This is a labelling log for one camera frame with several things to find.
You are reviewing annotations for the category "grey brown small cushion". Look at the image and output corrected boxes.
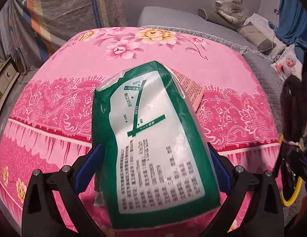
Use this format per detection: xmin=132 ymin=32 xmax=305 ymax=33
xmin=238 ymin=22 xmax=276 ymax=55

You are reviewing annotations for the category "grey bolster pillow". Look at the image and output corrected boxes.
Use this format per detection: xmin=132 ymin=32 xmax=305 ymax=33
xmin=197 ymin=8 xmax=238 ymax=31

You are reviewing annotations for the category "blue curtain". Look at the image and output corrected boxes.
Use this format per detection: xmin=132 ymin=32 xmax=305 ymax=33
xmin=269 ymin=0 xmax=307 ymax=63

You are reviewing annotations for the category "white drawer cabinet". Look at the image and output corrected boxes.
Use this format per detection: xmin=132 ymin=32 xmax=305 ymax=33
xmin=0 ymin=57 xmax=20 ymax=113

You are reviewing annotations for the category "wrapped plush cat toy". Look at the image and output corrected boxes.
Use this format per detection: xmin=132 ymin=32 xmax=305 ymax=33
xmin=215 ymin=0 xmax=248 ymax=27

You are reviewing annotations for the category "striped hanging sheet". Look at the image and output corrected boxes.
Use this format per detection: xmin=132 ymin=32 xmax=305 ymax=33
xmin=0 ymin=0 xmax=127 ymax=73

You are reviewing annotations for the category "white quilted cushion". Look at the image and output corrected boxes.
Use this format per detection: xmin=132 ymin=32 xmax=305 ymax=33
xmin=244 ymin=13 xmax=295 ymax=57

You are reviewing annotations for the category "green white milk carton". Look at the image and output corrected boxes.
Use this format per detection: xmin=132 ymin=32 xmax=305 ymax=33
xmin=92 ymin=61 xmax=221 ymax=230

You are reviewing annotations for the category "baby print pillow far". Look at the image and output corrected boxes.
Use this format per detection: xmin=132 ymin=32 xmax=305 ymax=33
xmin=271 ymin=53 xmax=303 ymax=82

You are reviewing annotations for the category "grey quilted sofa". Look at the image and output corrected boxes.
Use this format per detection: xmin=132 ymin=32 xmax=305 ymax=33
xmin=137 ymin=7 xmax=283 ymax=125

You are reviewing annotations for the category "black wrapper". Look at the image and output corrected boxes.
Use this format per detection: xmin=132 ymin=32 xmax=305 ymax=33
xmin=281 ymin=75 xmax=307 ymax=142

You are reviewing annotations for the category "yellow rimmed trash bin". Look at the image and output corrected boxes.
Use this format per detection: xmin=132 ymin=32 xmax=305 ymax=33
xmin=279 ymin=150 xmax=303 ymax=207

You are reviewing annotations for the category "pink torn paper box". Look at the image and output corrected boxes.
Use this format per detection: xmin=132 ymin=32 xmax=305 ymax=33
xmin=171 ymin=69 xmax=205 ymax=112

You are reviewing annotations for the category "pink floral table cover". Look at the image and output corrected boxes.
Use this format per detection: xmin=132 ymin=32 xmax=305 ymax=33
xmin=0 ymin=27 xmax=280 ymax=224

